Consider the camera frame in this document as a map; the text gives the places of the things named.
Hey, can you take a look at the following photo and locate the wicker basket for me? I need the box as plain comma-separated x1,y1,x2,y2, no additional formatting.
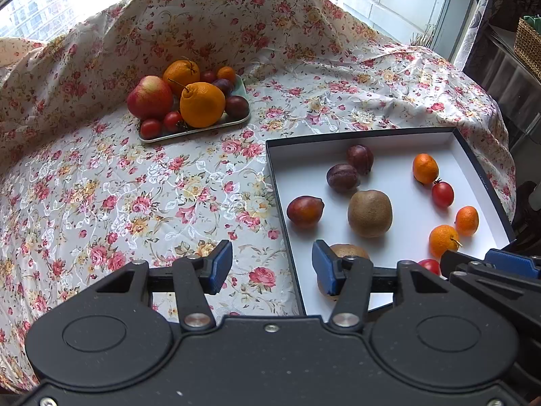
514,16,541,69

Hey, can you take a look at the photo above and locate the large necked orange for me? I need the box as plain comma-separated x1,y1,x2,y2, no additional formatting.
180,82,226,129
163,59,201,94

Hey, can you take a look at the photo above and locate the floral tablecloth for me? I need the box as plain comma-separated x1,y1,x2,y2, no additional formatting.
0,0,517,394

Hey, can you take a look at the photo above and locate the cherry tomato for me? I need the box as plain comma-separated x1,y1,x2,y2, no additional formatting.
163,111,184,133
431,180,455,208
417,259,443,276
139,119,164,140

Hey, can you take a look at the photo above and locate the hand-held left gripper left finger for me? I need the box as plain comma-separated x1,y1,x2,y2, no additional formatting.
95,240,233,333

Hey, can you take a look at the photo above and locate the small mandarin with stem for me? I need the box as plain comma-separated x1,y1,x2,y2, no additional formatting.
428,224,462,259

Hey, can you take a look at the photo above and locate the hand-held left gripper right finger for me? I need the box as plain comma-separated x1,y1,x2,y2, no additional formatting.
312,240,451,333

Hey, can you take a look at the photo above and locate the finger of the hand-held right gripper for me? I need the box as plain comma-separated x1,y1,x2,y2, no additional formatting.
440,250,541,305
484,249,541,280

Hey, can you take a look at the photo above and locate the window frame post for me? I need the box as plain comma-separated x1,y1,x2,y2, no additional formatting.
434,0,461,61

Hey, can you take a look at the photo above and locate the brown kiwi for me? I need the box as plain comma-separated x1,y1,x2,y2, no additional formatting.
317,244,371,302
347,189,393,238

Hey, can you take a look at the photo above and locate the pale green tray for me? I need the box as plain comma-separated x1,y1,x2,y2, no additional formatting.
137,74,252,143

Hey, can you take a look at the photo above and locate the metal side table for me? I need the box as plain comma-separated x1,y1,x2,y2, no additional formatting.
485,23,541,136

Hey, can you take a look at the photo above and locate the dark shallow box white inside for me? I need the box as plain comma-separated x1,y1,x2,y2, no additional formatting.
265,127,517,316

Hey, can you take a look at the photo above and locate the red apple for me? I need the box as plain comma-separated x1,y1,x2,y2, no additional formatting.
127,75,174,121

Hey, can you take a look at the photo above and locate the bundle of dried twigs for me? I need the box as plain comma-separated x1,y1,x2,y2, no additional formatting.
409,25,437,48

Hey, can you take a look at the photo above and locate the patterned curtain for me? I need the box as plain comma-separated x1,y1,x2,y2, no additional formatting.
458,0,541,77

